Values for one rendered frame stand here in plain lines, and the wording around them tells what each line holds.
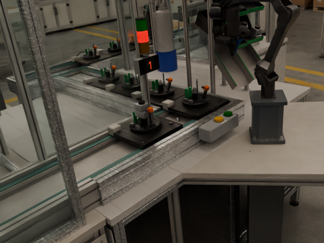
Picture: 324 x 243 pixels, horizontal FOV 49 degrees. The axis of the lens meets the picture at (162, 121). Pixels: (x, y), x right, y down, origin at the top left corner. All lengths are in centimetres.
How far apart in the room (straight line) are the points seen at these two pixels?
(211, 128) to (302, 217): 125
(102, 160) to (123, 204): 25
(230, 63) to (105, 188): 103
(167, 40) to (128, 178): 149
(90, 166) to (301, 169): 83
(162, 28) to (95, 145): 131
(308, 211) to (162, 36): 158
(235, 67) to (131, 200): 100
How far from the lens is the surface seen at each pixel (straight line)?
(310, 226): 254
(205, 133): 154
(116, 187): 132
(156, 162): 142
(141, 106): 150
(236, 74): 195
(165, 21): 261
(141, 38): 162
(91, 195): 128
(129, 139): 149
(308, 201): 274
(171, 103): 177
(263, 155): 154
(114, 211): 128
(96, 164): 146
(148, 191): 135
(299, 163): 151
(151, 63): 165
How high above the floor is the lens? 165
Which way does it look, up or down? 25 degrees down
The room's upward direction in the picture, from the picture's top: 6 degrees counter-clockwise
